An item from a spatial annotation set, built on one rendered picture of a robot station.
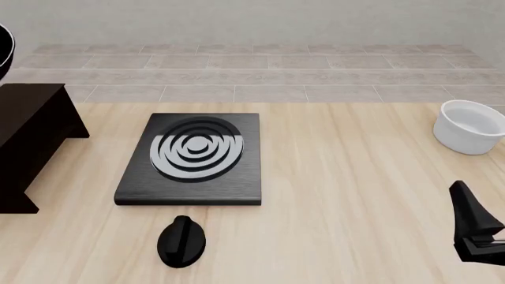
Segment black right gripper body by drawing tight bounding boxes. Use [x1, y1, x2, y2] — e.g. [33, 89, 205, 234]
[454, 230, 505, 267]

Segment white ceramic bowl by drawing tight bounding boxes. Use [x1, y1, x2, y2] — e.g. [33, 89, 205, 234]
[432, 99, 505, 155]

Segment round black stove knob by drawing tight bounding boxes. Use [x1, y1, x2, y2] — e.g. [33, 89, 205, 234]
[156, 215, 207, 270]

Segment flat black stove plate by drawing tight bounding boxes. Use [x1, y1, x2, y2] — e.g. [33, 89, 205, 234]
[114, 112, 264, 207]

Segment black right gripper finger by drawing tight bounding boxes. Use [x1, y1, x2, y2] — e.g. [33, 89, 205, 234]
[449, 180, 505, 245]

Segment dark wooden cabinet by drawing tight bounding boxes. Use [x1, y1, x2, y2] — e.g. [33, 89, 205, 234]
[0, 83, 91, 215]

